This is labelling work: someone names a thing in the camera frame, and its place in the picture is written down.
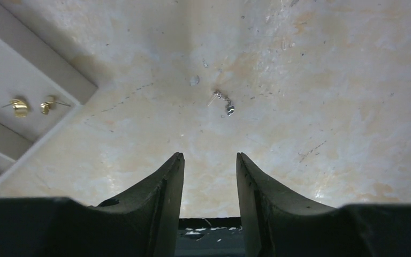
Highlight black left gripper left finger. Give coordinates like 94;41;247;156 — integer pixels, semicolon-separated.
0;153;185;256

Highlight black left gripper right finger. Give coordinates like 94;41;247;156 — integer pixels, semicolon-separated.
236;153;411;256

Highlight small silver earring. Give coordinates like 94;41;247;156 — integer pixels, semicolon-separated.
207;89;235;118

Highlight gold stud earring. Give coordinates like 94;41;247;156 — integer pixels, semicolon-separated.
40;95;71;115
2;99;29;118

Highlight grey divided drawer tray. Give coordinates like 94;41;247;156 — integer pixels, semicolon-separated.
0;4;97;184

